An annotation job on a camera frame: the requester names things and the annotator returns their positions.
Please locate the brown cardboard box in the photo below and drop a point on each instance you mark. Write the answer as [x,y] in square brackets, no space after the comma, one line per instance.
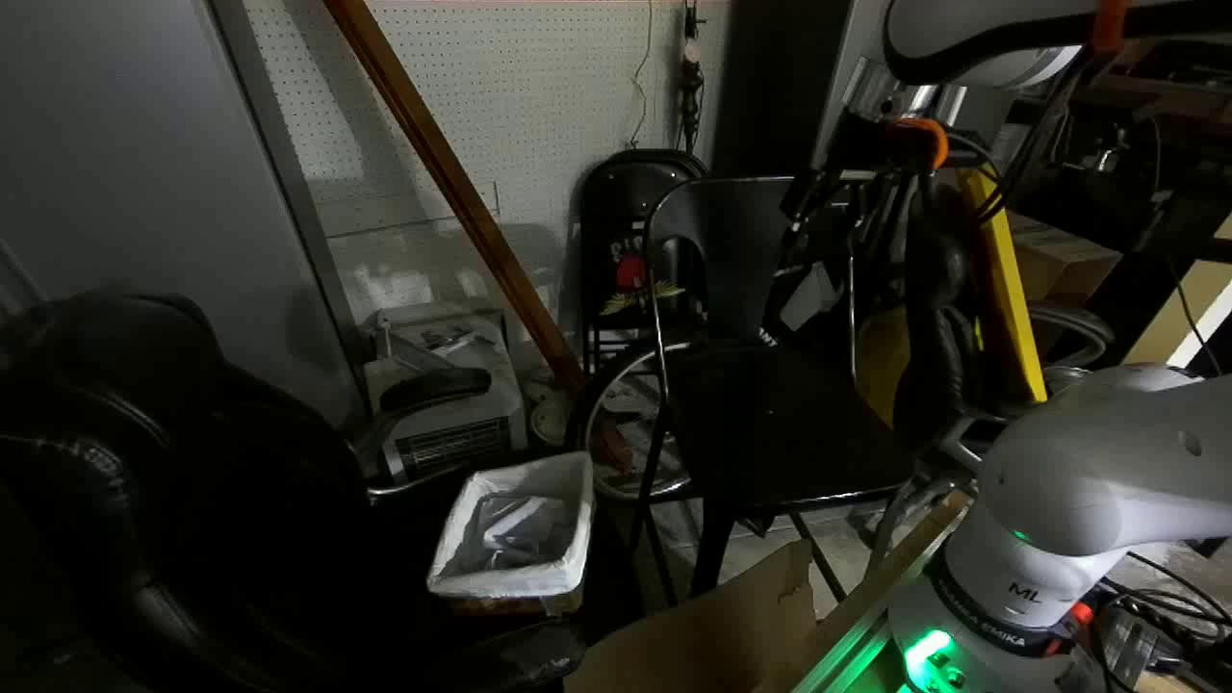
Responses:
[717,635]

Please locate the grey crumpled cloth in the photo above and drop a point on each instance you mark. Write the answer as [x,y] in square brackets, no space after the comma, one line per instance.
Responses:
[513,526]

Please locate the brown wooden plank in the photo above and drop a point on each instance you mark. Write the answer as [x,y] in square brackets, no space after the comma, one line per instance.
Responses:
[435,154]

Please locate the black office chair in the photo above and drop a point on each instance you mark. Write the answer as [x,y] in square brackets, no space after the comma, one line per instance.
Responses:
[168,447]

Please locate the beige wooden board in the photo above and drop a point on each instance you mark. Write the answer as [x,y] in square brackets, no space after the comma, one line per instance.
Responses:
[1186,312]

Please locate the yellow board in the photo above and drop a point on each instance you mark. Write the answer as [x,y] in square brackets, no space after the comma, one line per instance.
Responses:
[1006,281]

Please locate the cardboard box on shelf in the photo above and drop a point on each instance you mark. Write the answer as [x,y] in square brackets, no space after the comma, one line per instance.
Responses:
[1061,263]

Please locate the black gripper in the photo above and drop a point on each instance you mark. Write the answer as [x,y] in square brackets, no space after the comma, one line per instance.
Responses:
[900,213]

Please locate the black wall power strip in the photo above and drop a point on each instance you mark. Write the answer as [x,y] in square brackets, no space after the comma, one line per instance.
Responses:
[690,79]

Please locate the wooden table edge strip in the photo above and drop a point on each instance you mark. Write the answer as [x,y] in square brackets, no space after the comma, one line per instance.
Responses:
[900,553]

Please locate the white shelf unit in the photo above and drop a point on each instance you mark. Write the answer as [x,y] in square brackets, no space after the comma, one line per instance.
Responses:
[447,444]

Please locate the grey metal beam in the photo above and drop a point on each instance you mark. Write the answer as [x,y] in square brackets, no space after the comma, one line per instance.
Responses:
[275,141]

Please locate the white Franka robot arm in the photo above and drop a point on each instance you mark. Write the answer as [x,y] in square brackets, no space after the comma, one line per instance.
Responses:
[1104,462]

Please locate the black bicycle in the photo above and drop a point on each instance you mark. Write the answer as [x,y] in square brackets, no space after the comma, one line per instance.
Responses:
[616,438]

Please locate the black plastic chair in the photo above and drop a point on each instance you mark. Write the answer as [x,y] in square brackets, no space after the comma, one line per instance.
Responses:
[771,425]

